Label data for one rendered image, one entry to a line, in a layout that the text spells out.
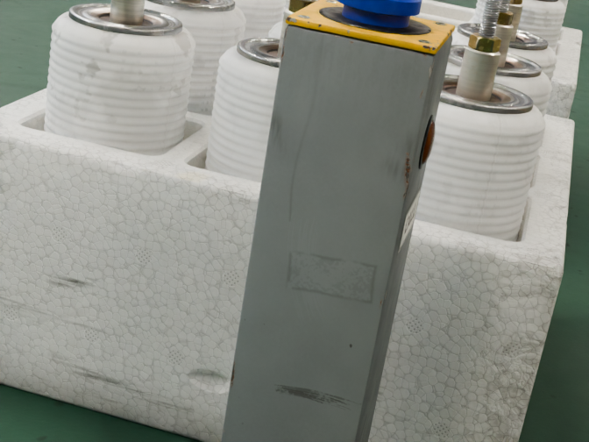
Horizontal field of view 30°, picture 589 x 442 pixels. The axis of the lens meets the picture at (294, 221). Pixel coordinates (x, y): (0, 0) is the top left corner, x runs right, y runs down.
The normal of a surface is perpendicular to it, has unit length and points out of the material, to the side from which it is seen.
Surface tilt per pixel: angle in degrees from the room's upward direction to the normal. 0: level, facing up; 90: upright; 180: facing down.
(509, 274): 90
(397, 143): 90
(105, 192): 90
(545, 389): 0
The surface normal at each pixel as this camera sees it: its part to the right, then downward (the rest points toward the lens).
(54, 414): 0.15, -0.92
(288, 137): -0.25, 0.31
